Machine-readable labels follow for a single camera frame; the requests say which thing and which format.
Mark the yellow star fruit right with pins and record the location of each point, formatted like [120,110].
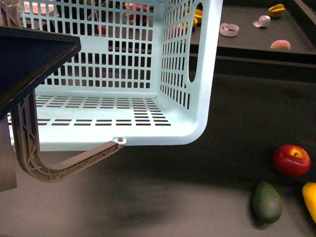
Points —
[277,11]

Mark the yellow mango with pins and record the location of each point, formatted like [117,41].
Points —
[309,195]

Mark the light blue plastic basket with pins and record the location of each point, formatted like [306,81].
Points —
[145,91]

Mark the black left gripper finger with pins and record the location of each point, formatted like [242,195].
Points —
[27,57]

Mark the yellow star fruit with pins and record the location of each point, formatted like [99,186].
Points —
[197,13]
[194,23]
[277,11]

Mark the red apple on table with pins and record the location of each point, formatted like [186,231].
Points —
[291,160]

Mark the green avocado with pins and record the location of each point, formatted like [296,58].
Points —
[267,203]

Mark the yellow star fruit back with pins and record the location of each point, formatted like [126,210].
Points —
[197,13]

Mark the black display tray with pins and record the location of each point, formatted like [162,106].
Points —
[85,17]

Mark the pink peach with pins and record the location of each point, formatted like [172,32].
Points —
[281,44]

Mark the pink dragon fruit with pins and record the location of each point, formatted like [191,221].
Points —
[136,14]

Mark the small dark red fruit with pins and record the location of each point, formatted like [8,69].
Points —
[103,31]

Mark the yellow star fruit front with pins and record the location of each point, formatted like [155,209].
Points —
[194,23]

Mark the red apple on tray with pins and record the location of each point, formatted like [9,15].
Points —
[175,32]

